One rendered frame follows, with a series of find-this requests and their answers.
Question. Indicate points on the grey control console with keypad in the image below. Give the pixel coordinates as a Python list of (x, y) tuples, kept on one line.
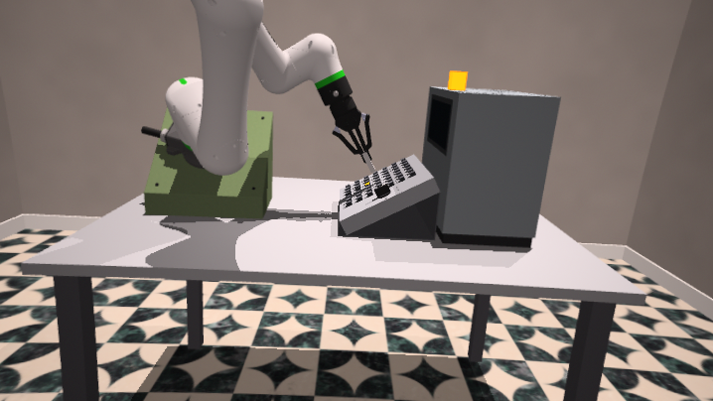
[(482, 176)]

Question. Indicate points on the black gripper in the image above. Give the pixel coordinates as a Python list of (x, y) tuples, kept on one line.
[(350, 121)]

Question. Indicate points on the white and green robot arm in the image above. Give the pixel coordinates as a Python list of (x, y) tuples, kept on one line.
[(231, 32)]

